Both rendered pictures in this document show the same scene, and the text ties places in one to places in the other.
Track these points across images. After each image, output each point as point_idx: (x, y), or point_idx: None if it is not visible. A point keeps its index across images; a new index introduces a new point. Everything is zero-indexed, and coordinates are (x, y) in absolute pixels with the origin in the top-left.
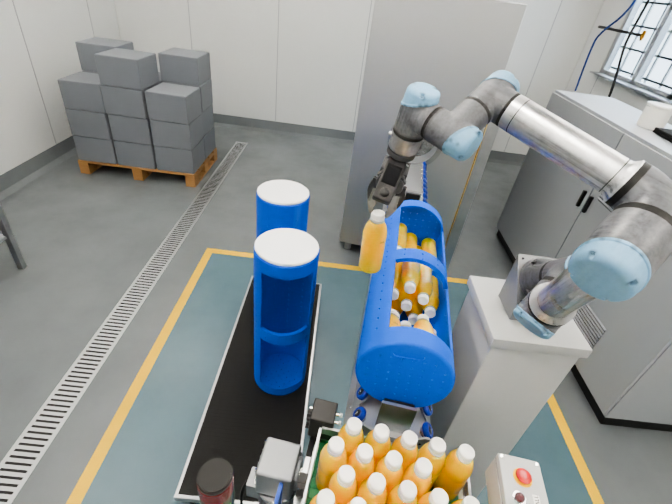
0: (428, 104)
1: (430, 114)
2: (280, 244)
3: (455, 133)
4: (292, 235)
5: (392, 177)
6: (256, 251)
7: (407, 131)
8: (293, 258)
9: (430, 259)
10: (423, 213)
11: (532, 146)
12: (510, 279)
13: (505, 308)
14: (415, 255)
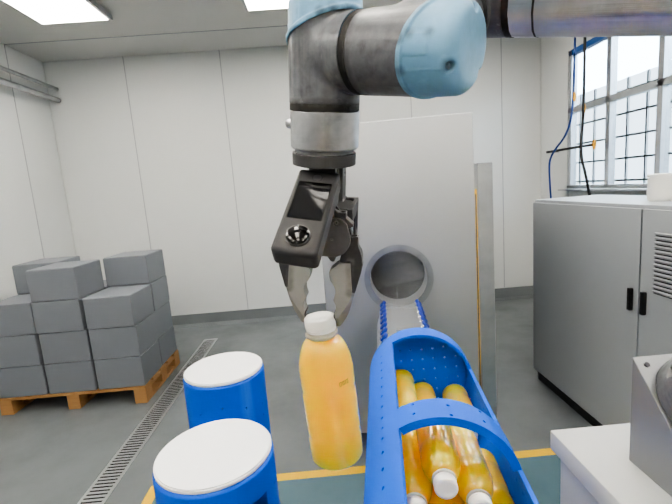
0: (337, 3)
1: (347, 18)
2: (202, 451)
3: (414, 13)
4: (226, 430)
5: (312, 204)
6: (154, 474)
7: (313, 86)
8: (221, 473)
9: (466, 412)
10: (430, 346)
11: (615, 14)
12: (642, 416)
13: (665, 487)
14: (435, 411)
